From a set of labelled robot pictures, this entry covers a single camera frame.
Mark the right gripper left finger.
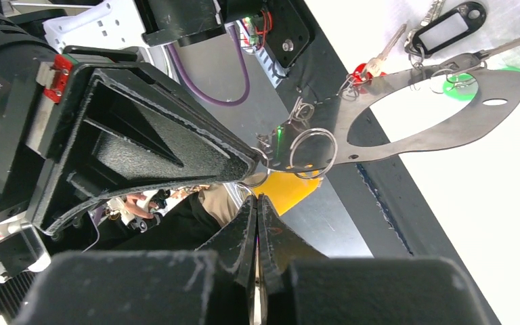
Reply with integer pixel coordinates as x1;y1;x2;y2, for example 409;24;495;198
197;195;258;288

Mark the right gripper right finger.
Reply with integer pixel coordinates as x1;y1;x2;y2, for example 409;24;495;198
258;194;328;288

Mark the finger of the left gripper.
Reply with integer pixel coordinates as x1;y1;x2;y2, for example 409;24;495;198
31;63;260;235

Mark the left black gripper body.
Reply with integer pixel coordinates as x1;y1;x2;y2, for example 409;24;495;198
0;45;139;216

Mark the key with yellow tag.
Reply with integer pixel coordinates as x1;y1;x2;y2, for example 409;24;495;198
237;171;323;217

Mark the perforated metal ring plate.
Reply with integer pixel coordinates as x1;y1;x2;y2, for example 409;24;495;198
258;68;520;173

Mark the key with black tag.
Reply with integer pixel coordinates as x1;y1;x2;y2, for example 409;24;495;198
404;1;488;58

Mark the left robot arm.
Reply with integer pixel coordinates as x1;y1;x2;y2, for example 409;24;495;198
0;1;259;235

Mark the red key tag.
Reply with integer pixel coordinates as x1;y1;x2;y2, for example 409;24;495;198
338;22;409;102

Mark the green key tag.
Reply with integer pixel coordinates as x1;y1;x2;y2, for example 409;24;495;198
430;31;520;102

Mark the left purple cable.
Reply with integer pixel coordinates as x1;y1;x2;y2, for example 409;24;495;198
165;24;252;108

